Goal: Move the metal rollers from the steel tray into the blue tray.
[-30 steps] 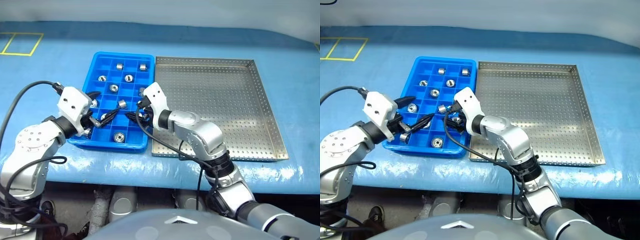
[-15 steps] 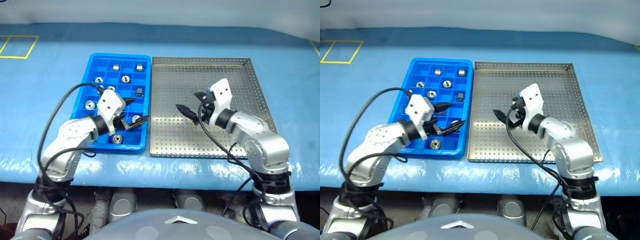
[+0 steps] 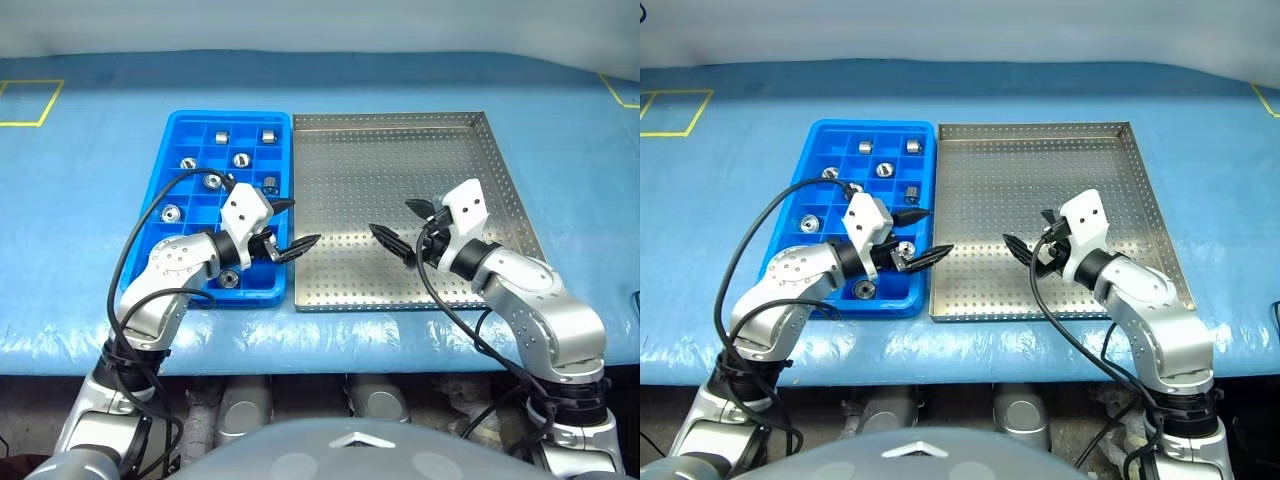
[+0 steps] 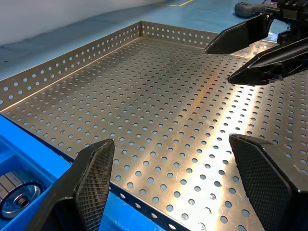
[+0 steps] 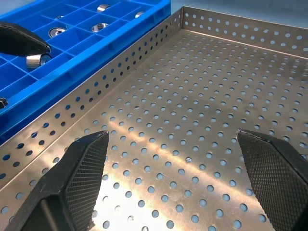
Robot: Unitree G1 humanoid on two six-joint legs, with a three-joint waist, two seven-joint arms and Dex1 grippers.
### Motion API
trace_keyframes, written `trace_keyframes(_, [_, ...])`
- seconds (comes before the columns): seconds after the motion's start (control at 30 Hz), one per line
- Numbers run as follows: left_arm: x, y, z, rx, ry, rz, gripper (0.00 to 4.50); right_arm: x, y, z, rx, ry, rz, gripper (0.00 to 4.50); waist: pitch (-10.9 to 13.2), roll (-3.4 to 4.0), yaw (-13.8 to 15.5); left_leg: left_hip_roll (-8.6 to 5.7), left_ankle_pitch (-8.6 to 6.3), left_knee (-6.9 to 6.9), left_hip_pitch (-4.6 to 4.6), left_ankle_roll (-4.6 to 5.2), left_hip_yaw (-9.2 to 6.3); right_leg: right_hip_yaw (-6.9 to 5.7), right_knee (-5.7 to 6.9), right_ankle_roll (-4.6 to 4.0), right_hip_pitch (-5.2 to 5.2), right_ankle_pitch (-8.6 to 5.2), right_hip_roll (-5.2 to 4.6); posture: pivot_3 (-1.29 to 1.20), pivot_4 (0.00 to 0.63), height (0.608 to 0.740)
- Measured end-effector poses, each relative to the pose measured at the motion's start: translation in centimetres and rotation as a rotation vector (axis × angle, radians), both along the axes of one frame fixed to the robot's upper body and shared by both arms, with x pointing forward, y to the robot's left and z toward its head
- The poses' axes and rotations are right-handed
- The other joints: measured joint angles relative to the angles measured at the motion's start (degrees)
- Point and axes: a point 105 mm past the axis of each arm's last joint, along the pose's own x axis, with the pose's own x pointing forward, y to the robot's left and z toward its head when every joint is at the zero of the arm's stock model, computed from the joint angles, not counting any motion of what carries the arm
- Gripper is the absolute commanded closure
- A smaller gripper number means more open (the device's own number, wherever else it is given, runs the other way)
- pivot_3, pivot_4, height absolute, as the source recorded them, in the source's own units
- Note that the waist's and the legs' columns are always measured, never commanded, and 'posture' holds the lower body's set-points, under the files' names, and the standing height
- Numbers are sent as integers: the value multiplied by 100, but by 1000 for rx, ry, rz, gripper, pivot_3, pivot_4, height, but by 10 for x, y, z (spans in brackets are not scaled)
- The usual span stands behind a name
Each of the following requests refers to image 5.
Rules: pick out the blue plastic compartment tray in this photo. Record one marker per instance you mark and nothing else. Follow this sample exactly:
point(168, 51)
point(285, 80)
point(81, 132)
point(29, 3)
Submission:
point(79, 60)

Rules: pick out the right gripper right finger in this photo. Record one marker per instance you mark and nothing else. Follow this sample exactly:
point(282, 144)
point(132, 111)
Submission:
point(279, 183)

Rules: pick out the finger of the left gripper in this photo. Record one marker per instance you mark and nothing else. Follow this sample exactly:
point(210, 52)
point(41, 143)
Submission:
point(3, 103)
point(19, 41)

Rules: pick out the metal nut in compartment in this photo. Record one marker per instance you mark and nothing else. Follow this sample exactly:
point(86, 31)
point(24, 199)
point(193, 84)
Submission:
point(56, 31)
point(99, 28)

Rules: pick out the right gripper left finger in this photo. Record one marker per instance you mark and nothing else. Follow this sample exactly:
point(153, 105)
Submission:
point(72, 187)

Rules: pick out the metal nut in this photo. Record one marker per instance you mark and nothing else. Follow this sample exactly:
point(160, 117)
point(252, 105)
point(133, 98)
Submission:
point(99, 28)
point(34, 62)
point(56, 31)

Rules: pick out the perforated metal tray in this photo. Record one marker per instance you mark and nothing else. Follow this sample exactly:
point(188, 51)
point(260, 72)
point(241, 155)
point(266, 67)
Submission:
point(240, 44)

